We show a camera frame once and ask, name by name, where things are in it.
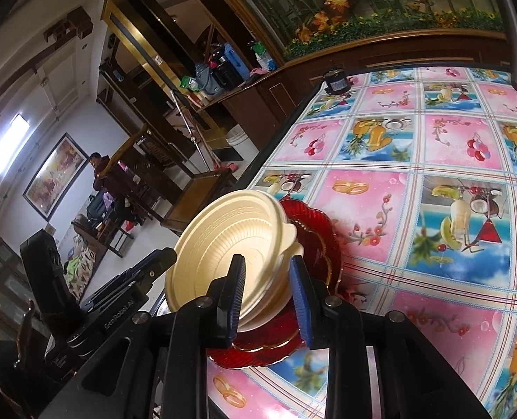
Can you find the mop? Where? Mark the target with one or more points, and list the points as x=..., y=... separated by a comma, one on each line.
x=217, y=168

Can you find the small black device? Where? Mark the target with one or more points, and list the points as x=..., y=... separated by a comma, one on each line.
x=338, y=84

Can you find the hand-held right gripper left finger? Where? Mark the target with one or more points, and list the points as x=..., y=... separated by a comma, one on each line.
x=234, y=301

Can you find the brown wooden cabinet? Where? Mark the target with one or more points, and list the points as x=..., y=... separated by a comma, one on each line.
x=276, y=96

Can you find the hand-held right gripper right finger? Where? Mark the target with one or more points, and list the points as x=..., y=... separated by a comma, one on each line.
x=304, y=310

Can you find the cream bowl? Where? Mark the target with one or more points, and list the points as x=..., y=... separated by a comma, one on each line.
x=215, y=235

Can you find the wooden wall ornament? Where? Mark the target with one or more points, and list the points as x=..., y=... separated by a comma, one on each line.
x=73, y=22

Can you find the grey bag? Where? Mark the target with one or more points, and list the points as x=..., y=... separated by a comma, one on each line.
x=204, y=80

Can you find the white bucket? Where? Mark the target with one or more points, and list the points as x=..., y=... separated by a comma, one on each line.
x=237, y=144

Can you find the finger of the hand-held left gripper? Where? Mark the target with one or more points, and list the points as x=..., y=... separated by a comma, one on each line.
x=151, y=266

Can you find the green capped bottle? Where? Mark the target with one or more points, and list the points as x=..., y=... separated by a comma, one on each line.
x=260, y=59

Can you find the ceiling light panel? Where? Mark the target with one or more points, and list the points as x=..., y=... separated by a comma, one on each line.
x=7, y=144

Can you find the wooden chair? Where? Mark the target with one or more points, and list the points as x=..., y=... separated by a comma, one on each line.
x=197, y=200

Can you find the framed wall poster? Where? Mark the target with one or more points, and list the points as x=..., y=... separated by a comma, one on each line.
x=55, y=179

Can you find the gold framed display cabinet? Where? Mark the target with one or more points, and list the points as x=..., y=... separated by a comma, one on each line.
x=127, y=13

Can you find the green packet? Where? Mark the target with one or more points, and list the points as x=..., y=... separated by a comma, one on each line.
x=187, y=83

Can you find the pink cloth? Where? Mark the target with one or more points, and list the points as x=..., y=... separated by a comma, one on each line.
x=258, y=72

